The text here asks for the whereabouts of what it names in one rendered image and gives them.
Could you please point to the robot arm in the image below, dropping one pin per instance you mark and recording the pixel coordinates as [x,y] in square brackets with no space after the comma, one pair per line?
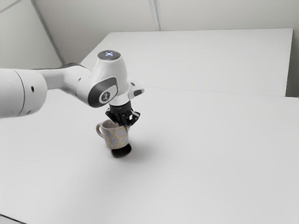
[70,79]

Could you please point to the grey mug with yellow lines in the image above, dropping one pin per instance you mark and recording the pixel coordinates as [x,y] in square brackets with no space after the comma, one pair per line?
[115,137]

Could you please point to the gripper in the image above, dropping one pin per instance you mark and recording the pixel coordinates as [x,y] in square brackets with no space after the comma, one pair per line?
[121,113]

